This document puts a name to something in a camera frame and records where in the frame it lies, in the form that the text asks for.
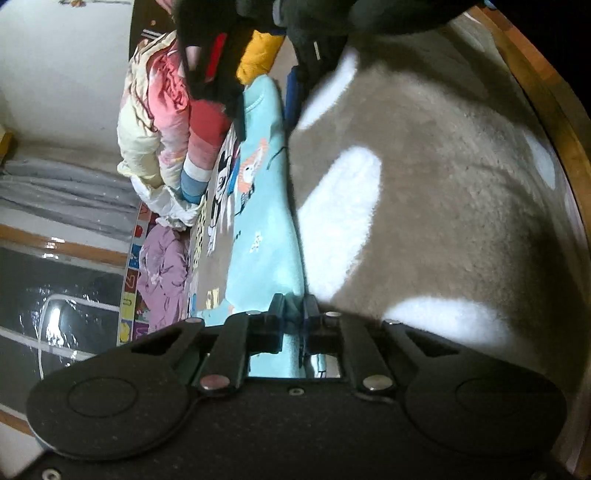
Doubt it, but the teal patterned children's garment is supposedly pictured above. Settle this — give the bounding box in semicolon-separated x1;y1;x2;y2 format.
193;74;346;380

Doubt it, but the yellow knit garment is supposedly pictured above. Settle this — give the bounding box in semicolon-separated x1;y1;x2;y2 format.
236;30;286;86

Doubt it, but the red knit garment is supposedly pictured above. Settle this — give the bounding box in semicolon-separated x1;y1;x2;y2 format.
205;33;228;82

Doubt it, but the purple floral quilt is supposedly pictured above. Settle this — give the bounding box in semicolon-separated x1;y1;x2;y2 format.
137;224;187;333

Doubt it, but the striped red pink rolled quilt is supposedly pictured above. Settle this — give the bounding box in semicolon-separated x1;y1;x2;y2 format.
180;100;231;204

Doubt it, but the white crumpled cloth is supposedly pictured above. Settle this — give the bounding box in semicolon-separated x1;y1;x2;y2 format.
130;175;202;231

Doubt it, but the brown Mickey Mouse blanket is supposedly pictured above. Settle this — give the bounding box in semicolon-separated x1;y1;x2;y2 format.
284;15;590;391

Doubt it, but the grey sheer curtain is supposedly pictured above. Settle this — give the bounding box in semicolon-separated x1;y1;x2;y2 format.
1;158;139;241

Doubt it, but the wooden framed window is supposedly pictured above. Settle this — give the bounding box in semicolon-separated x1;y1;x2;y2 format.
1;226;125;434

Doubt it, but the cream ruffled quilt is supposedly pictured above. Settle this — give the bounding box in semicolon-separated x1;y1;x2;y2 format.
116;31;190;190

